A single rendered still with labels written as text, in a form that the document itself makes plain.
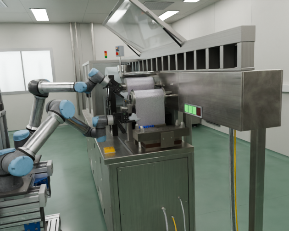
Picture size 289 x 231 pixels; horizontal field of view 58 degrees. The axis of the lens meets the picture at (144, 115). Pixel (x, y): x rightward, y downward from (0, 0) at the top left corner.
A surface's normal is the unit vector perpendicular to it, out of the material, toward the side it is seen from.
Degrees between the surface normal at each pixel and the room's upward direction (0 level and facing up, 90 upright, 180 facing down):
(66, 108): 85
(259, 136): 90
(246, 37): 90
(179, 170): 90
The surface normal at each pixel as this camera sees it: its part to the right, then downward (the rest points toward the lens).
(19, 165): 0.73, 0.16
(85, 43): 0.29, 0.15
